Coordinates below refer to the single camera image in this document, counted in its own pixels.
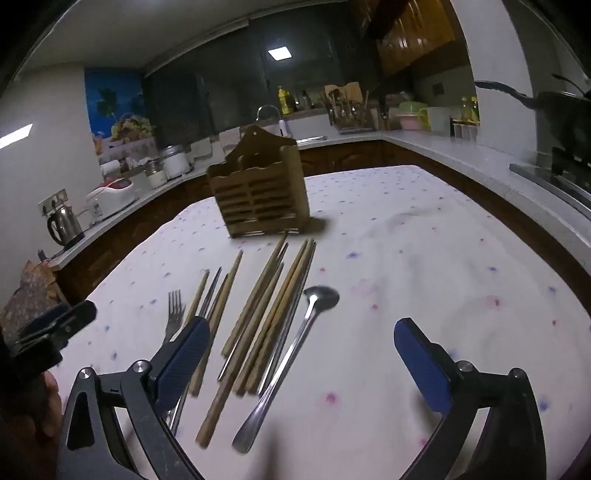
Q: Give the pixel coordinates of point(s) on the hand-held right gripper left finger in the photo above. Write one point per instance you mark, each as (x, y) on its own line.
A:
(182, 364)

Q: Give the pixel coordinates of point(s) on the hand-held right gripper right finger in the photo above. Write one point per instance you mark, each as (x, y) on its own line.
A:
(425, 364)

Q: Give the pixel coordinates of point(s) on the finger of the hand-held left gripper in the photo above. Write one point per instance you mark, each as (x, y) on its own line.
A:
(69, 319)

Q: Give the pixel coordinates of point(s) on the metal fork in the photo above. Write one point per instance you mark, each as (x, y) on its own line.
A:
(175, 311)

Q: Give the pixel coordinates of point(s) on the row of wooden chopsticks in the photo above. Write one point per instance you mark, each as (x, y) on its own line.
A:
(214, 408)

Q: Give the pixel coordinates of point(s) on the metal spoon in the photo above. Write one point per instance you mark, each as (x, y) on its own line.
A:
(321, 297)

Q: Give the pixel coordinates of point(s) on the wooden utensil holder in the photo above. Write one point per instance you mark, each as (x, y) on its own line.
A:
(295, 194)

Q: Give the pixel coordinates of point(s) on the person's left hand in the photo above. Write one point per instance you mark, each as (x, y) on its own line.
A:
(46, 406)

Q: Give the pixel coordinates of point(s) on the brown speckled slab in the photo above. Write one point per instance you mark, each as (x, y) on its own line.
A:
(30, 300)

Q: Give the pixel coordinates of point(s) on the brown base cabinets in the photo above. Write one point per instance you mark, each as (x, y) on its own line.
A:
(115, 244)

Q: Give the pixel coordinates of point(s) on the steel electric kettle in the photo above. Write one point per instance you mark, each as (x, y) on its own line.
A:
(64, 226)

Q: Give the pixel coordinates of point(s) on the white floral tablecloth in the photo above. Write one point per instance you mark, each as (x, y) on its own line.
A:
(406, 258)

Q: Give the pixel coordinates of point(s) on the white rice cooker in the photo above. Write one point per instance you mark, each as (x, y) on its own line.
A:
(113, 198)

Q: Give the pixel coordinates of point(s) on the glass jar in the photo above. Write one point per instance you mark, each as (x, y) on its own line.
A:
(155, 174)

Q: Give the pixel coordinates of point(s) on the white pot with metal lid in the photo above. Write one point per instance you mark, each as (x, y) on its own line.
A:
(175, 161)

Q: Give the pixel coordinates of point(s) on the beige dishcloth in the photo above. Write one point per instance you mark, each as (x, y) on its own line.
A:
(202, 148)

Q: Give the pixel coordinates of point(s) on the white kitchen countertop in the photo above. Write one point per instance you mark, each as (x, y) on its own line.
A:
(438, 147)

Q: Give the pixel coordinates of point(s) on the gas stove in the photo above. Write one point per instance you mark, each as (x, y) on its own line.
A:
(558, 177)

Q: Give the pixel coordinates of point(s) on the spice jar set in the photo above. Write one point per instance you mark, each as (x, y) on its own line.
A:
(466, 132)

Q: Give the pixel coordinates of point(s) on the pink plastic container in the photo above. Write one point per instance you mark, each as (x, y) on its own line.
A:
(410, 123)

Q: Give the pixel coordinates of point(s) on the translucent plastic container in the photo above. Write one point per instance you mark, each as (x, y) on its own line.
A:
(438, 122)

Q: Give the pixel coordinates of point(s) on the green lidded container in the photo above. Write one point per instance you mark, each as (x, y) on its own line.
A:
(411, 110)

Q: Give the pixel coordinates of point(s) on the white soap dispenser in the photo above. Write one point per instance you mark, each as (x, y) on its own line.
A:
(282, 128)

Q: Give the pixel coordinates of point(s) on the utensil drying rack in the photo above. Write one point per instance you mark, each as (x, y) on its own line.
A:
(351, 117)

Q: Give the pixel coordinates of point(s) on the yellow condiment bottles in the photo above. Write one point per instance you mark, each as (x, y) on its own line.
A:
(470, 110)

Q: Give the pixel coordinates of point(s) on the chrome faucet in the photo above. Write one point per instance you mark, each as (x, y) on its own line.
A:
(269, 110)

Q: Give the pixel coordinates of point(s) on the dark kitchen window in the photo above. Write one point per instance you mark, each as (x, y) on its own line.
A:
(207, 78)

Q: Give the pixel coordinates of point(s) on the yellow oil bottle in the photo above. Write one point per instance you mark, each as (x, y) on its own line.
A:
(286, 101)

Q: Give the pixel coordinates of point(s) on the black wok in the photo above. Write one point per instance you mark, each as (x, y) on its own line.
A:
(561, 115)

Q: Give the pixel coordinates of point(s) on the wooden cutting board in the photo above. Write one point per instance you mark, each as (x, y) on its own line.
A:
(344, 92)

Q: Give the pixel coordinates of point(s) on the dark glass bottle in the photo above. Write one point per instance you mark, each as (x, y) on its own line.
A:
(304, 100)

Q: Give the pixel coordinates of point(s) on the wall socket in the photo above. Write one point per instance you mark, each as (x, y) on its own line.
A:
(53, 201)

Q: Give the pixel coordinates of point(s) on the tropical wall poster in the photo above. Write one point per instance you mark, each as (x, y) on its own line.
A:
(117, 110)

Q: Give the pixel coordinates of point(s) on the wooden wall cabinet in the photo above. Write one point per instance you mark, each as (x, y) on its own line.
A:
(411, 37)

